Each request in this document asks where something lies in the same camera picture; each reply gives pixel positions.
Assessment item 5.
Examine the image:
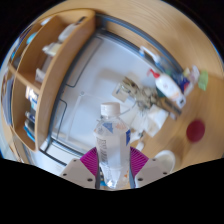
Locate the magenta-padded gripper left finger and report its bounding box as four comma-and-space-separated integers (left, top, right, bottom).
59, 147, 101, 190

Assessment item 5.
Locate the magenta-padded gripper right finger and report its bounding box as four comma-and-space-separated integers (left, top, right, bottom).
128, 146, 172, 189

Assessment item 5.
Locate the clear plastic water bottle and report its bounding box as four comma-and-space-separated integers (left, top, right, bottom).
93, 101, 132, 190

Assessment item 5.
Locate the cream ceramic mug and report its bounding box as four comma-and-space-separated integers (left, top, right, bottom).
153, 149, 177, 174

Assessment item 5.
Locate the white paper bag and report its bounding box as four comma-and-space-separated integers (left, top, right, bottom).
146, 104, 170, 138

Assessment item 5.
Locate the flat round red coaster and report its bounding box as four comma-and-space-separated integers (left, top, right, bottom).
185, 119, 206, 144

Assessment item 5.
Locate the small wooden figure toy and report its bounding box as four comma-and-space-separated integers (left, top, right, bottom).
114, 77, 158, 109

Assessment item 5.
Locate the white red-pump dispenser bottle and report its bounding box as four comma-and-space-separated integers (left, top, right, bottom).
147, 68, 187, 109

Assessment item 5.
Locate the wooden shelf unit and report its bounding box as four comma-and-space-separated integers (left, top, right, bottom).
0, 9, 98, 153

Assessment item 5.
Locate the small green gel bottle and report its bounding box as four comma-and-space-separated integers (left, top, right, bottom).
198, 69, 209, 92

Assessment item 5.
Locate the blue spray bottle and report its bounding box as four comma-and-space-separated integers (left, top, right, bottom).
139, 45, 168, 73

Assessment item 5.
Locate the grey metal desk frame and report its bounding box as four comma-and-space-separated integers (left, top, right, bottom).
38, 13, 183, 168

